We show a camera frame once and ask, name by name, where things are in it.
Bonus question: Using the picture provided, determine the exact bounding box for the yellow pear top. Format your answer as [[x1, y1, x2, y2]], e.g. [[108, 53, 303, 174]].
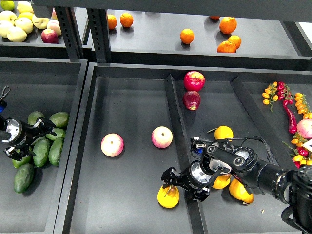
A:
[[207, 125, 234, 140]]

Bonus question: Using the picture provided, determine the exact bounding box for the black left tray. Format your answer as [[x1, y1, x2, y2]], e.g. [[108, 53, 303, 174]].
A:
[[0, 58, 87, 234]]

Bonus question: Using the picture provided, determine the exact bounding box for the green avocado middle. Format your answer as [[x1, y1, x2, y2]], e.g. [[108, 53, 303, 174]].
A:
[[33, 139, 51, 167]]

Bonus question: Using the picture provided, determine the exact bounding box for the green avocado top right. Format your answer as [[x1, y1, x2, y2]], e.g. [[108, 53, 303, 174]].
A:
[[49, 112, 70, 128]]

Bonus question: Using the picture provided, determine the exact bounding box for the dark red apple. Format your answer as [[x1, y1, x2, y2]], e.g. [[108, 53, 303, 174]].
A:
[[182, 91, 201, 111]]

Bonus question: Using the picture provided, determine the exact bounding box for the orange on shelf centre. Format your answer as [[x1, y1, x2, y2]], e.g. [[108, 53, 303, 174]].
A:
[[180, 29, 195, 44]]

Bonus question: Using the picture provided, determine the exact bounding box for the yellow pear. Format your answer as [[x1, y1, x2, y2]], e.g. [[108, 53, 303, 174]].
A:
[[229, 179, 254, 204], [157, 185, 179, 209], [207, 125, 234, 140], [212, 174, 232, 189]]

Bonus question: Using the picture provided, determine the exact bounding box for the pale yellow apple front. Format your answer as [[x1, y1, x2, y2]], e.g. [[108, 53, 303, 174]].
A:
[[7, 26, 27, 42]]

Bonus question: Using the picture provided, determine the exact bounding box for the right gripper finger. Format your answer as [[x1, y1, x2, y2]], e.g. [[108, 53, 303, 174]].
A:
[[161, 167, 184, 188], [186, 187, 210, 202]]

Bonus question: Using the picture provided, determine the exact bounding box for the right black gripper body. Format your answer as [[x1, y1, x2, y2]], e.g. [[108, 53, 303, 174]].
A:
[[180, 160, 212, 195]]

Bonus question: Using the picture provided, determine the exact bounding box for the orange on shelf left edge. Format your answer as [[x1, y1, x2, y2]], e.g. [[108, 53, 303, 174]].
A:
[[107, 14, 117, 30]]

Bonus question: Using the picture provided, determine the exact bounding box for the black tray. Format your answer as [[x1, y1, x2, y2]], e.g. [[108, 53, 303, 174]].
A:
[[0, 58, 87, 234], [55, 63, 312, 234]]

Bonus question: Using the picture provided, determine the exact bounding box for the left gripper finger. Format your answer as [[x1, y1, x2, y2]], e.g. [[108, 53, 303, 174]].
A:
[[32, 117, 57, 139], [4, 146, 34, 161]]

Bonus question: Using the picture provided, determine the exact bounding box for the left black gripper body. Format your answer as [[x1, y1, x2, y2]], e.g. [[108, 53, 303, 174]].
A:
[[4, 118, 37, 152]]

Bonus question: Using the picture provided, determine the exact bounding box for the dark green avocado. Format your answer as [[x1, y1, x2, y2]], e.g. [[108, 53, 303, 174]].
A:
[[14, 163, 35, 194]]

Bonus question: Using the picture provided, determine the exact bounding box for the pink apple at right edge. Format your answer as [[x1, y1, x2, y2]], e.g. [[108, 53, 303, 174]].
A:
[[297, 119, 312, 139]]

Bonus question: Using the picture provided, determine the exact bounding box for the orange on shelf front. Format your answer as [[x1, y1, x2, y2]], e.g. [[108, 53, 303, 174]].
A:
[[217, 40, 236, 53]]

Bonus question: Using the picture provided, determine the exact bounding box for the green avocado top left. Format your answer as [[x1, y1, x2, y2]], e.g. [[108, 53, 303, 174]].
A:
[[27, 111, 44, 125]]

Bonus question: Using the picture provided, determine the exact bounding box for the black middle tray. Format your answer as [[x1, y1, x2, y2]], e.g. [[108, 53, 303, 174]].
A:
[[55, 63, 312, 234]]

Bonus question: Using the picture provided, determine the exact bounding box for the large orange on shelf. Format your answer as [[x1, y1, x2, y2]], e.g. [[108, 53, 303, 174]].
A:
[[219, 17, 237, 35]]

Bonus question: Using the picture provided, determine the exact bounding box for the yellow pear bottom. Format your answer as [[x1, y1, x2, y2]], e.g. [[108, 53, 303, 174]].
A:
[[229, 179, 254, 204]]

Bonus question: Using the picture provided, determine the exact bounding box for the orange cherry tomato vine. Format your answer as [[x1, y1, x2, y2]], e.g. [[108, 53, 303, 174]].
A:
[[294, 93, 312, 119]]

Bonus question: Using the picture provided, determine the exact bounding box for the pink apple left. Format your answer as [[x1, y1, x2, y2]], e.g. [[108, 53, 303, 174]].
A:
[[100, 133, 124, 157]]

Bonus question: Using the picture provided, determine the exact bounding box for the green avocado centre right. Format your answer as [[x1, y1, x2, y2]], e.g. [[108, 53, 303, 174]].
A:
[[45, 128, 66, 141]]

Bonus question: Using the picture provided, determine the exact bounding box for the light green avocado bottom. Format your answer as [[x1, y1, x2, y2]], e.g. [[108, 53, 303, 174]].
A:
[[12, 155, 33, 168]]

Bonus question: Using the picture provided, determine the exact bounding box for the bright red apple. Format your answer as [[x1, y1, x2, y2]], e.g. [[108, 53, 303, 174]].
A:
[[183, 71, 205, 92]]

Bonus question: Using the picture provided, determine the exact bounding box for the red apple on shelf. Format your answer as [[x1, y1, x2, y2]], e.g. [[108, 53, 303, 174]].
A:
[[41, 29, 59, 44]]

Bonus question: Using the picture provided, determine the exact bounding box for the orange on shelf right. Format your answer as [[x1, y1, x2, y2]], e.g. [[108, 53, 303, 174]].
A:
[[228, 35, 242, 49]]

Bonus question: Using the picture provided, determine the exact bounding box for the red chili pepper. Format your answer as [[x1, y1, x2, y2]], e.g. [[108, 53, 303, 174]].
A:
[[283, 100, 297, 134]]

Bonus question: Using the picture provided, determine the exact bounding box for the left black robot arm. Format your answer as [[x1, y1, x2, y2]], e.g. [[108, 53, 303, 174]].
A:
[[0, 117, 56, 161]]

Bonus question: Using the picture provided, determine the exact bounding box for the black shelf post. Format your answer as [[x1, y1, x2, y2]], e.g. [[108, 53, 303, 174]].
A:
[[86, 8, 112, 63]]

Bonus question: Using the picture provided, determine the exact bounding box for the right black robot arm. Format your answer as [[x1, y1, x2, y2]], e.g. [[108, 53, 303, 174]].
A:
[[161, 136, 312, 234]]

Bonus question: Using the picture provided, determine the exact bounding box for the cherry tomato vine left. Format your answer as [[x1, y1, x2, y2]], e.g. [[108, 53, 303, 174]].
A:
[[262, 81, 278, 112]]

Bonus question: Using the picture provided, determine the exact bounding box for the green avocado lower right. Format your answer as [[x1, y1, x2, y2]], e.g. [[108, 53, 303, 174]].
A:
[[48, 137, 64, 166]]

